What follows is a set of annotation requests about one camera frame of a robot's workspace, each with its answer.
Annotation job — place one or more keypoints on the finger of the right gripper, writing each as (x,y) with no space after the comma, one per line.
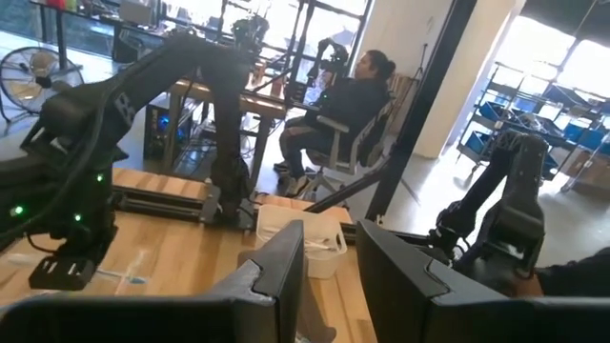
(81,271)
(45,276)

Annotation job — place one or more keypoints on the black blurry device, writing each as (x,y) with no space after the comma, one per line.
(514,214)

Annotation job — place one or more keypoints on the blue toothbrush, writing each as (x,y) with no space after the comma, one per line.
(133,279)

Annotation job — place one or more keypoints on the person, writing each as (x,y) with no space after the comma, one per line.
(352,105)

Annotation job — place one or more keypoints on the metal rack with blue bins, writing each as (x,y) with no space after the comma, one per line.
(524,119)

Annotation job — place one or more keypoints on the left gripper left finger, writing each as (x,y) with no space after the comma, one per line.
(286,267)

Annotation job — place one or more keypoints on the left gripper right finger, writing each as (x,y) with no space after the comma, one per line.
(391,286)

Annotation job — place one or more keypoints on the person's forearm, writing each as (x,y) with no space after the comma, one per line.
(581,276)

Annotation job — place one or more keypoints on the black aluminium table frame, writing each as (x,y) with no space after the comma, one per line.
(157,200)

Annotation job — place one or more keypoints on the black computer tower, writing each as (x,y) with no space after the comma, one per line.
(164,128)

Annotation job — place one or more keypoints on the black overhead beam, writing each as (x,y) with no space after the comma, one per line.
(429,95)

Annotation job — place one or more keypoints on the cardboard box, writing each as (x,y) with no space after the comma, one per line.
(593,171)

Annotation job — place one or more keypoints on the grey office chair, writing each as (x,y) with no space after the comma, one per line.
(343,157)

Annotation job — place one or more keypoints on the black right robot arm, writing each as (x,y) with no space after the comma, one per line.
(224,119)

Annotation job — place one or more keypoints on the wooden desk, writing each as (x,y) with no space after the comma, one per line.
(257,102)

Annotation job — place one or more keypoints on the frosted clear plastic bin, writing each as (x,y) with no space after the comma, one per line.
(329,267)

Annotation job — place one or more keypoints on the black background robot arm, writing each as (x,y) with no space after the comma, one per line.
(331,57)
(250,31)

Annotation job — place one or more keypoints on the black floor fan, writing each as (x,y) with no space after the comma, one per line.
(33,76)

